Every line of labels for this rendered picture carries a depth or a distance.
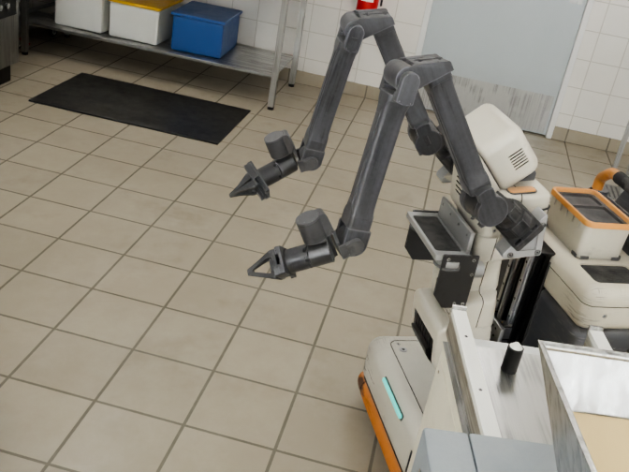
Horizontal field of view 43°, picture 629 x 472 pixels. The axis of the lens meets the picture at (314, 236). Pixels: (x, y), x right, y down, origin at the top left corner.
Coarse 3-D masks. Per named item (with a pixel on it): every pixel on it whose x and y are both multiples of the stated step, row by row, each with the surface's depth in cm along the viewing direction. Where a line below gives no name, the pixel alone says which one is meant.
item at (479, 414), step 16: (464, 320) 159; (448, 336) 162; (464, 336) 154; (464, 352) 149; (464, 368) 146; (480, 368) 145; (464, 384) 145; (480, 384) 141; (464, 400) 143; (480, 400) 136; (480, 416) 133; (480, 432) 130; (496, 432) 130
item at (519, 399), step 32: (448, 352) 159; (480, 352) 161; (512, 352) 153; (448, 384) 152; (512, 384) 152; (544, 384) 154; (448, 416) 148; (512, 416) 144; (544, 416) 145; (416, 448) 171
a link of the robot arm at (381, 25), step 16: (352, 16) 201; (368, 16) 200; (384, 16) 200; (368, 32) 201; (384, 32) 202; (384, 48) 205; (400, 48) 206; (416, 96) 214; (416, 112) 216; (416, 128) 216; (432, 128) 218; (416, 144) 218; (432, 144) 219
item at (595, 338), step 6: (588, 330) 164; (594, 330) 164; (600, 330) 164; (588, 336) 164; (594, 336) 162; (600, 336) 162; (588, 342) 163; (594, 342) 160; (600, 342) 160; (606, 342) 160; (600, 348) 158; (606, 348) 158
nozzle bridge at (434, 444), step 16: (432, 432) 84; (448, 432) 84; (432, 448) 81; (448, 448) 82; (464, 448) 82; (480, 448) 83; (496, 448) 83; (512, 448) 83; (528, 448) 84; (544, 448) 84; (416, 464) 85; (432, 464) 79; (448, 464) 80; (464, 464) 80; (480, 464) 80; (496, 464) 81; (512, 464) 81; (528, 464) 82; (544, 464) 82
